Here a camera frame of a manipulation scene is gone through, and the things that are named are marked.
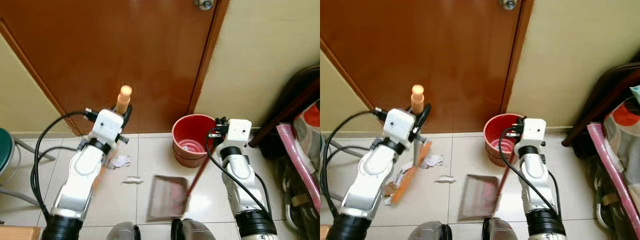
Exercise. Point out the orange broom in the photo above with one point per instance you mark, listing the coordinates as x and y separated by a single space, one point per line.
123 97
411 177

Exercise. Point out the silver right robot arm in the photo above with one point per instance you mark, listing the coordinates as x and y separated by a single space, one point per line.
242 185
537 185

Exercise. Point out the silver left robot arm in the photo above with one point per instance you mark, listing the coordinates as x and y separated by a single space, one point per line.
375 172
82 172

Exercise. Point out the red plastic bucket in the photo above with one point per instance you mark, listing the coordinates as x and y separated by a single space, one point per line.
192 142
500 142

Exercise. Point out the crumpled white paper scrap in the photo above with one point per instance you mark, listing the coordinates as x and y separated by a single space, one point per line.
121 161
433 160

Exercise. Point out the flat white paper scrap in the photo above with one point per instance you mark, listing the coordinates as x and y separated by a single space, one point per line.
132 180
446 179

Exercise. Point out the torn white paper pieces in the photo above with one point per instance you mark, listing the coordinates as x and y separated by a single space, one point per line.
400 179

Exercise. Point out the brown wooden door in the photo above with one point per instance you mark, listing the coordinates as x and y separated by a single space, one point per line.
110 45
425 45

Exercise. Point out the dark brown wooden chair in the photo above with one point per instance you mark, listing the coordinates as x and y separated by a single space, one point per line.
295 95
600 100

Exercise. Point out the pink rolled mat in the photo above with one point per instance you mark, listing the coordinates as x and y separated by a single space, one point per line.
295 155
612 165

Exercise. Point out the patterned red grey cloth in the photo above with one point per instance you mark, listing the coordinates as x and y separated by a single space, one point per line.
625 130
310 122

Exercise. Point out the grey right robot leg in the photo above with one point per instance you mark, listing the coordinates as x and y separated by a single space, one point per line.
502 230
192 230

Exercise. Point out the grey robot leg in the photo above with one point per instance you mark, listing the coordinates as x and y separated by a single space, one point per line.
502 230
430 231
124 231
192 230

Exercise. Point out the grey left robot leg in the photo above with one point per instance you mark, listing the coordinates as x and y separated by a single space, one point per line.
124 231
430 231

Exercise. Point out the green stool with metal legs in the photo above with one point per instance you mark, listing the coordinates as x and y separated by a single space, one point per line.
6 147

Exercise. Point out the silver door knob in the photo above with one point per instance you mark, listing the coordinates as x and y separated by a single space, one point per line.
204 4
508 4

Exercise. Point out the light wooden board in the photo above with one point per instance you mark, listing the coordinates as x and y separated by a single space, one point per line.
17 233
325 233

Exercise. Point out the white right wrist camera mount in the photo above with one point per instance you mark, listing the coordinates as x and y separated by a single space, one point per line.
240 132
535 131

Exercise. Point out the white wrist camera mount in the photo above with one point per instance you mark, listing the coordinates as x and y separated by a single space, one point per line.
240 132
400 125
107 125
535 131

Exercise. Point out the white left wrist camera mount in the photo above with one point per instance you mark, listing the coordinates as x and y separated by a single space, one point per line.
107 125
400 125

